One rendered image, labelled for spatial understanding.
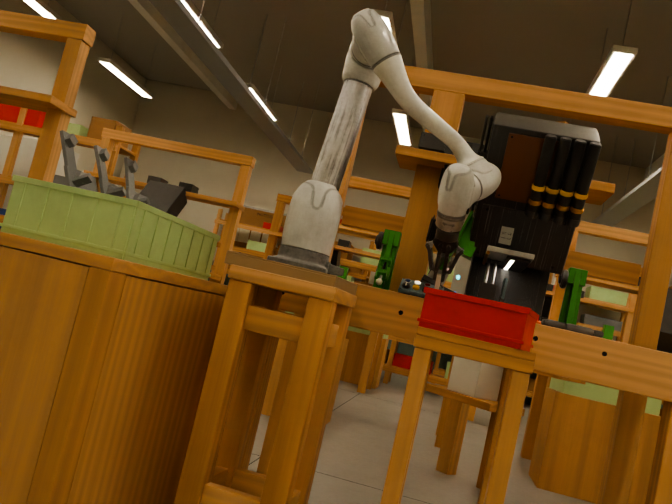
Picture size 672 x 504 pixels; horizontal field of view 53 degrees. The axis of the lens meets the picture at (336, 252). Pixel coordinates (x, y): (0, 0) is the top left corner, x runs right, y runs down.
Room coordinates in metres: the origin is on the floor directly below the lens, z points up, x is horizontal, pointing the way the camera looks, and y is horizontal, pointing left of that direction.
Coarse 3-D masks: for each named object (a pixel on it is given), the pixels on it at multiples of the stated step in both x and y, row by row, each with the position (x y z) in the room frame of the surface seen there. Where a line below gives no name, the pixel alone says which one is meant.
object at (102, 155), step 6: (96, 150) 2.18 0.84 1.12; (102, 150) 2.20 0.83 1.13; (96, 156) 2.18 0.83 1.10; (102, 156) 2.19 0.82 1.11; (108, 156) 2.21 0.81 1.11; (96, 162) 2.18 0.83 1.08; (102, 162) 2.20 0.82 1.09; (102, 168) 2.19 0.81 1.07; (102, 174) 2.18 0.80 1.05; (102, 180) 2.18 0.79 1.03; (102, 186) 2.17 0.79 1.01; (102, 192) 2.17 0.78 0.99
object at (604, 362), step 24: (360, 288) 2.33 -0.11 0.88; (360, 312) 2.32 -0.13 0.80; (384, 312) 2.31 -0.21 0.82; (408, 312) 2.29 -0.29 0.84; (408, 336) 2.29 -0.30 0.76; (552, 336) 2.20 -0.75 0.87; (576, 336) 2.18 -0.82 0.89; (552, 360) 2.20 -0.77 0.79; (576, 360) 2.18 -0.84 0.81; (600, 360) 2.17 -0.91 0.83; (624, 360) 2.15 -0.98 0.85; (648, 360) 2.14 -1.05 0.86; (600, 384) 2.17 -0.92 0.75; (624, 384) 2.15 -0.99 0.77; (648, 384) 2.14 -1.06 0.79
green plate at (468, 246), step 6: (468, 216) 2.49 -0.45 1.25; (468, 222) 2.50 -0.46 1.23; (462, 228) 2.49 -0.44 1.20; (468, 228) 2.50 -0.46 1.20; (462, 234) 2.51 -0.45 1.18; (468, 234) 2.50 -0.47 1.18; (462, 240) 2.51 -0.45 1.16; (468, 240) 2.50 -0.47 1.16; (462, 246) 2.50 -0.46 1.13; (468, 246) 2.50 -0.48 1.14; (468, 252) 2.50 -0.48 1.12; (450, 258) 2.56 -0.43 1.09; (468, 258) 2.55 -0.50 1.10
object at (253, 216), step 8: (248, 208) 13.12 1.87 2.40; (256, 208) 13.10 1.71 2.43; (248, 216) 13.12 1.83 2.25; (256, 216) 13.09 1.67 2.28; (264, 216) 13.06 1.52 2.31; (272, 216) 13.03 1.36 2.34; (248, 224) 13.11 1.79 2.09; (256, 224) 13.08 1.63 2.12; (240, 232) 13.13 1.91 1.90; (248, 232) 13.10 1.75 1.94; (256, 232) 13.07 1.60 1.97; (240, 240) 13.12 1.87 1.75; (256, 240) 13.06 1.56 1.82; (264, 240) 13.04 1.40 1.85; (280, 240) 12.98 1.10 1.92; (256, 256) 13.05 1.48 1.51; (552, 280) 12.06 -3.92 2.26
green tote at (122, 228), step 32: (32, 192) 1.94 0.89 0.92; (64, 192) 1.92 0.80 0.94; (96, 192) 1.89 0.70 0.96; (0, 224) 1.95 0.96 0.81; (32, 224) 1.94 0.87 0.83; (64, 224) 1.91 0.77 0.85; (96, 224) 1.89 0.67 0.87; (128, 224) 1.87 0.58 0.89; (160, 224) 2.02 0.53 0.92; (192, 224) 2.21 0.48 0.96; (128, 256) 1.89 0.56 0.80; (160, 256) 2.07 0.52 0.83; (192, 256) 2.28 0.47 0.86
